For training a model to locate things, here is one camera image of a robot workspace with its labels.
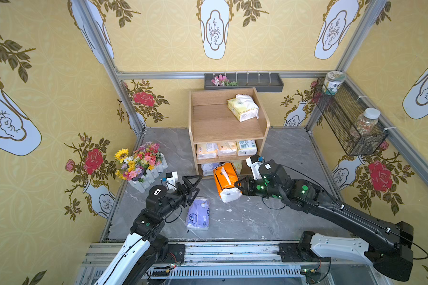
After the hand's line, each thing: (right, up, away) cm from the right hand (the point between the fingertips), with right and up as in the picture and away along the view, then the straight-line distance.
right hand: (236, 180), depth 70 cm
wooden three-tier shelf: (-3, +23, +11) cm, 26 cm away
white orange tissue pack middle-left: (-12, +11, +12) cm, 20 cm away
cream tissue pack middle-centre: (-3, +12, +14) cm, 19 cm away
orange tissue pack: (-4, +2, +2) cm, 5 cm away
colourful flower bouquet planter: (-43, +3, +14) cm, 45 cm away
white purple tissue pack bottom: (-12, +2, +22) cm, 25 cm away
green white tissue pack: (+6, +13, +14) cm, 20 cm away
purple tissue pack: (-16, -17, +11) cm, 26 cm away
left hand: (-16, -1, +3) cm, 16 cm away
